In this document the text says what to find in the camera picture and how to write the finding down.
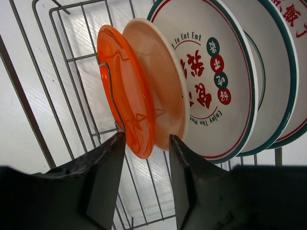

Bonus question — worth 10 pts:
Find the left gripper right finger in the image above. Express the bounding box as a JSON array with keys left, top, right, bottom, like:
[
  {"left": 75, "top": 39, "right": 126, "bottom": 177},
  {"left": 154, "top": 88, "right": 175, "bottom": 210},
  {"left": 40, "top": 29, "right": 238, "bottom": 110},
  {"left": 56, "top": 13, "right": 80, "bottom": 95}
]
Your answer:
[{"left": 169, "top": 135, "right": 307, "bottom": 230}]

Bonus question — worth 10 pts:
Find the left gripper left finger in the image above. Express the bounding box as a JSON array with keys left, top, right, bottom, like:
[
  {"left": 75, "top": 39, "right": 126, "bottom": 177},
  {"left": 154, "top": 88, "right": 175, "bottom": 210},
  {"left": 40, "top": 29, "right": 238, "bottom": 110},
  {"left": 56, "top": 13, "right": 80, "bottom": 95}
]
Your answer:
[{"left": 0, "top": 132, "right": 126, "bottom": 230}]

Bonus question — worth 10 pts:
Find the white plate red lettering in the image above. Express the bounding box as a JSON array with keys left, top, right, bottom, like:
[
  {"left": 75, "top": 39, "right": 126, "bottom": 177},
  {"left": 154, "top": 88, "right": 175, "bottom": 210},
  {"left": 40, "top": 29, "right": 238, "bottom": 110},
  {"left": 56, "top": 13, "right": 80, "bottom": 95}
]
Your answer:
[{"left": 147, "top": 0, "right": 258, "bottom": 164}]

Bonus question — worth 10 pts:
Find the cream peach plate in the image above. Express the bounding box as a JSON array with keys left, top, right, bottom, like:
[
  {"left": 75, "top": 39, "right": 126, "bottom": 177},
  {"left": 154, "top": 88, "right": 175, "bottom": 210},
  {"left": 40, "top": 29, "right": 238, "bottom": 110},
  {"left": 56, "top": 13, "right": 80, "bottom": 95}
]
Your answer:
[{"left": 123, "top": 18, "right": 190, "bottom": 150}]

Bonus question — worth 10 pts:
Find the grey wire dish rack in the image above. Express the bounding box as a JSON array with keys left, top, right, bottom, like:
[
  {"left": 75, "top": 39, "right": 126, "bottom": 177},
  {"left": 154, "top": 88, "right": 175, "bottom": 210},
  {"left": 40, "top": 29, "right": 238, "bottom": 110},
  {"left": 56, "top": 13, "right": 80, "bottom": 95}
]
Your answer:
[{"left": 0, "top": 0, "right": 283, "bottom": 230}]

